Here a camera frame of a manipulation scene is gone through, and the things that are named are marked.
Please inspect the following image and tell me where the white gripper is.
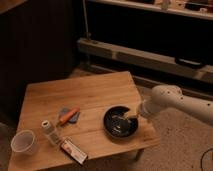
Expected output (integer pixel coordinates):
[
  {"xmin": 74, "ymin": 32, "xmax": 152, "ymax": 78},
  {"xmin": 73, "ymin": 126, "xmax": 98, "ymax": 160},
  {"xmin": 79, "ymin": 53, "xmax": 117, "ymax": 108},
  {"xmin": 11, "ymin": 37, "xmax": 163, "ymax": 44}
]
[{"xmin": 127, "ymin": 100, "xmax": 153, "ymax": 119}]

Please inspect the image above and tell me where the white ceramic cup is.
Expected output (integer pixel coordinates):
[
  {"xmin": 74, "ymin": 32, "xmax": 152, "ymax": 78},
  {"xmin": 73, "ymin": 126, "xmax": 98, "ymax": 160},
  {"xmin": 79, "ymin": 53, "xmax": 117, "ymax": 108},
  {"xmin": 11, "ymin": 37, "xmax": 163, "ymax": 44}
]
[{"xmin": 11, "ymin": 130, "xmax": 37, "ymax": 155}]

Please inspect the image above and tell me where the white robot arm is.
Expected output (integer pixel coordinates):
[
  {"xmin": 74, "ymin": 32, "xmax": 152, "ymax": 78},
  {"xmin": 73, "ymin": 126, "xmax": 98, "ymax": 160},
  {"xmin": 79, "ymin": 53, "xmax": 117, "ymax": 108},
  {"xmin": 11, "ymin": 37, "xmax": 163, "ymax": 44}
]
[{"xmin": 125, "ymin": 85, "xmax": 213, "ymax": 127}]

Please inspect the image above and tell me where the black round bowl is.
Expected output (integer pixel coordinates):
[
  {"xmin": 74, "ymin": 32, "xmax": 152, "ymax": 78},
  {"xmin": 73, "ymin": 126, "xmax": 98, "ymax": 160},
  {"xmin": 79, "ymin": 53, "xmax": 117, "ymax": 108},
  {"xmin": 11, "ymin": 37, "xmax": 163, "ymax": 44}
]
[{"xmin": 103, "ymin": 106, "xmax": 139, "ymax": 139}]

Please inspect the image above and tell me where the wooden table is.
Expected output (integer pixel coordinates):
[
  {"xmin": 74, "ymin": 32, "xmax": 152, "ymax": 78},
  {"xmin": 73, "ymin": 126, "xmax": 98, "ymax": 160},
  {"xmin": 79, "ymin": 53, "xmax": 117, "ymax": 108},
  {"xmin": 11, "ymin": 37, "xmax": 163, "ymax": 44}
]
[{"xmin": 8, "ymin": 72, "xmax": 159, "ymax": 171}]

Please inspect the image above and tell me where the blue cloth pad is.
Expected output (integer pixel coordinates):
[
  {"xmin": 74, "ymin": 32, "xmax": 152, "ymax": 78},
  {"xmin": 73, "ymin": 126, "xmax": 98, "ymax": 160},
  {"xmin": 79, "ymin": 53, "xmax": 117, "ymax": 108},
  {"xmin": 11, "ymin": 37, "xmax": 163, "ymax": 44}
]
[{"xmin": 59, "ymin": 108, "xmax": 80, "ymax": 123}]

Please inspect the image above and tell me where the red and white box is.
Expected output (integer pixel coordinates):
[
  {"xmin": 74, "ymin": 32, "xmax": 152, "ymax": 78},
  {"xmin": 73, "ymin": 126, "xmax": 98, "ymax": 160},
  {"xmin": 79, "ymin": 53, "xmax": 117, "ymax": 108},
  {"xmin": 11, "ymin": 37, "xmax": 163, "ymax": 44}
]
[{"xmin": 60, "ymin": 138, "xmax": 88, "ymax": 165}]

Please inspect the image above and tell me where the small clear bottle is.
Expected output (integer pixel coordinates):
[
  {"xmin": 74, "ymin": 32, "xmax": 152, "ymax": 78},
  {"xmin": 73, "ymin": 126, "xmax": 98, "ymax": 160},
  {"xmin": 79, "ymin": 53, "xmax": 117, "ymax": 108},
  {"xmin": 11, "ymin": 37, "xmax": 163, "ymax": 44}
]
[{"xmin": 41, "ymin": 120, "xmax": 60, "ymax": 145}]

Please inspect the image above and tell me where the grey metal shelf beam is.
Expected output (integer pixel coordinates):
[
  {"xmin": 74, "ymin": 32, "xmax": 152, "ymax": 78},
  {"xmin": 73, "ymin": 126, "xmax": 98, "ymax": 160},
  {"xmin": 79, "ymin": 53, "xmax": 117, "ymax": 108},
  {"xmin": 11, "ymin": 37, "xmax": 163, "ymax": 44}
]
[{"xmin": 77, "ymin": 38, "xmax": 213, "ymax": 83}]

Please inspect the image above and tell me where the metal vertical pole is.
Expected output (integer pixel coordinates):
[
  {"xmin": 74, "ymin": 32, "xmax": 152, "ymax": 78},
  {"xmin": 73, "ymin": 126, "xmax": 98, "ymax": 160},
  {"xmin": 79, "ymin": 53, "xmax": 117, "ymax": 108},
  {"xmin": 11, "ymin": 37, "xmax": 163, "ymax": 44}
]
[{"xmin": 82, "ymin": 0, "xmax": 91, "ymax": 41}]

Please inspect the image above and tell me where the upper shelf with items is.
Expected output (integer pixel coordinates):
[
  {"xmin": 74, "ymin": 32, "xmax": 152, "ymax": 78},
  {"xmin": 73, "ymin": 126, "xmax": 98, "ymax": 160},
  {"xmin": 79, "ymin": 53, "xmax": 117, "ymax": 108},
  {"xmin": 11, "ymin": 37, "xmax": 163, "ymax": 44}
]
[{"xmin": 89, "ymin": 0, "xmax": 213, "ymax": 21}]

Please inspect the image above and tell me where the orange handled tool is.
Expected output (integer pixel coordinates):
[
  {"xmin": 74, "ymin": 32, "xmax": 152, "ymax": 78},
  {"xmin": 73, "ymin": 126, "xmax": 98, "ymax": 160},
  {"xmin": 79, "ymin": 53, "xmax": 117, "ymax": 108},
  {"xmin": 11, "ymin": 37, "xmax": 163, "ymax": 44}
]
[{"xmin": 59, "ymin": 108, "xmax": 80, "ymax": 125}]

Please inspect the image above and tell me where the black handle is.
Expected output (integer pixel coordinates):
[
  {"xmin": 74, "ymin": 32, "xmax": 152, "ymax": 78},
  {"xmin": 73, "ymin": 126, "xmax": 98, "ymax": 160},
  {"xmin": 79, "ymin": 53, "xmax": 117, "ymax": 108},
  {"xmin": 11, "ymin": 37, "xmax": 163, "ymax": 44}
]
[{"xmin": 174, "ymin": 58, "xmax": 205, "ymax": 69}]

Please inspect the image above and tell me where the black cable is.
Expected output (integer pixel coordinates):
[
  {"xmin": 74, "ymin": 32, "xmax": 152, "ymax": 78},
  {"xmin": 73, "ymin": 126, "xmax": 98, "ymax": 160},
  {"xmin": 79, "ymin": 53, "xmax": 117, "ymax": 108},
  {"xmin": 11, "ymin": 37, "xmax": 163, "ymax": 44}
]
[{"xmin": 200, "ymin": 148, "xmax": 213, "ymax": 171}]

